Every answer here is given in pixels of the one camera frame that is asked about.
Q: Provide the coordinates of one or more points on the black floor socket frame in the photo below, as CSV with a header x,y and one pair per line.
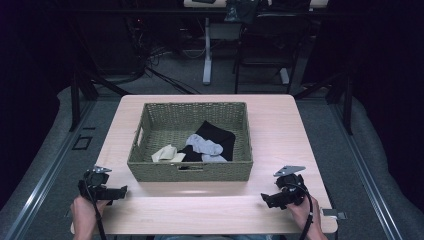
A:
x,y
82,142

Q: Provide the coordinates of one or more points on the white desk leg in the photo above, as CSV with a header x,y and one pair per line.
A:
x,y
207,56
284,76

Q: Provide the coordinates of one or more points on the large black sock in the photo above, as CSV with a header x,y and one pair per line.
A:
x,y
218,135

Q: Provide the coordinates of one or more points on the green woven basket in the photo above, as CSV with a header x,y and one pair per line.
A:
x,y
166,130

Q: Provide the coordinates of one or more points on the small black sock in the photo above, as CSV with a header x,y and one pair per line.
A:
x,y
190,156

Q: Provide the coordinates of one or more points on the person's right hand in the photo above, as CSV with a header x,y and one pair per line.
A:
x,y
301,213

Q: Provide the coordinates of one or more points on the black metal stand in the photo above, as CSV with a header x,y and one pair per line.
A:
x,y
75,106

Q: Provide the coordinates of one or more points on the dark bag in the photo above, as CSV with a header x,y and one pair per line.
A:
x,y
240,10

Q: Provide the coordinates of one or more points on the beige sock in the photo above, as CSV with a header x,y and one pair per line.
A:
x,y
165,154

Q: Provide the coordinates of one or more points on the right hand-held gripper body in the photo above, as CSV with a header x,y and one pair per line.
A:
x,y
291,188

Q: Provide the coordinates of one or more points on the person's left hand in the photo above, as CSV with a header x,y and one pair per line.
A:
x,y
83,215

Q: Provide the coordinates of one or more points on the black chair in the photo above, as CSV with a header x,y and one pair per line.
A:
x,y
266,40

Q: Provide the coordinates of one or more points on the grey sock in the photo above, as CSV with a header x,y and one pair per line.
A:
x,y
213,158
205,145

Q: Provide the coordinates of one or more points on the aluminium floor rail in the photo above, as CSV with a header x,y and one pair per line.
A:
x,y
43,176
366,173

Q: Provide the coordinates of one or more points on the white desk top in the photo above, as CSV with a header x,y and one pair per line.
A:
x,y
203,4

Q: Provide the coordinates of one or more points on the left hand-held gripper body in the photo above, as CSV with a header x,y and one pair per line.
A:
x,y
95,186

